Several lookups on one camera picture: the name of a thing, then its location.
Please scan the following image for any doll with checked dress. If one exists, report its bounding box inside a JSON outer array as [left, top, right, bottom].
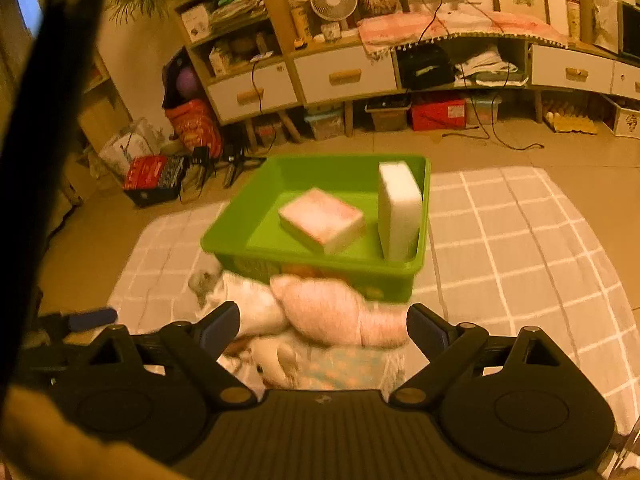
[[218, 330, 405, 396]]

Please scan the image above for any pink fluffy plush toy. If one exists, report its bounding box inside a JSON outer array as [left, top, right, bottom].
[[269, 274, 409, 349]]

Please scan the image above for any white sponge block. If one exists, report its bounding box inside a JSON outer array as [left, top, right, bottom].
[[378, 162, 423, 262]]

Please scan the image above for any pink sponge block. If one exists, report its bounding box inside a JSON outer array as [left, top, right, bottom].
[[278, 188, 366, 255]]

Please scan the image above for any grey small sock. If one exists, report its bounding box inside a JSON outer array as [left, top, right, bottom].
[[188, 270, 222, 308]]

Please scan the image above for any white baby garment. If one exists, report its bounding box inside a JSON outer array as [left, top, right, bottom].
[[200, 271, 290, 337]]

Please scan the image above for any green plastic bin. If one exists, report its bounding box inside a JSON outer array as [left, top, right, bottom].
[[201, 154, 431, 302]]

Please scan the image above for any red cardboard box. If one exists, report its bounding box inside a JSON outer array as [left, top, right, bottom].
[[122, 155, 189, 208]]

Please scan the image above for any black tripod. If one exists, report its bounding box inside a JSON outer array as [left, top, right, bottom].
[[190, 146, 267, 191]]

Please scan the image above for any orange printed bag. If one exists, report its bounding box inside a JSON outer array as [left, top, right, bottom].
[[165, 99, 224, 159]]

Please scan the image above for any red box under sideboard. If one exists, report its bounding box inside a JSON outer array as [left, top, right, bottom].
[[410, 93, 466, 131]]

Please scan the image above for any egg carton tray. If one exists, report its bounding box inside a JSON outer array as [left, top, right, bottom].
[[542, 101, 598, 134]]

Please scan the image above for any purple ball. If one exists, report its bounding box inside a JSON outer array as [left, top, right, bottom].
[[176, 66, 201, 100]]

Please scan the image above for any clear plastic storage box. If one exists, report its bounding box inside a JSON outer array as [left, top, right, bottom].
[[304, 110, 345, 141]]

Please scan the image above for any stack of folded clothes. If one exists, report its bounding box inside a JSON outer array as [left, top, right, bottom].
[[454, 44, 528, 88]]

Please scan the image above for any black bag in sideboard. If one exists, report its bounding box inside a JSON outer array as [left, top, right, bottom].
[[396, 44, 456, 91]]

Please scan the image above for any wooden shelf cabinet with drawers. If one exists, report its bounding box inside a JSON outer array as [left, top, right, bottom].
[[172, 0, 398, 146]]

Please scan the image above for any long low wooden sideboard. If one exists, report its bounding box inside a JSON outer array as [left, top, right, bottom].
[[399, 37, 639, 140]]

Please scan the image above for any pink checked cloth runner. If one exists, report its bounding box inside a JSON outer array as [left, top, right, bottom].
[[358, 6, 568, 56]]

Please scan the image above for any small white desk fan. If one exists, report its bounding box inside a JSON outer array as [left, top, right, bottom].
[[310, 0, 358, 22]]

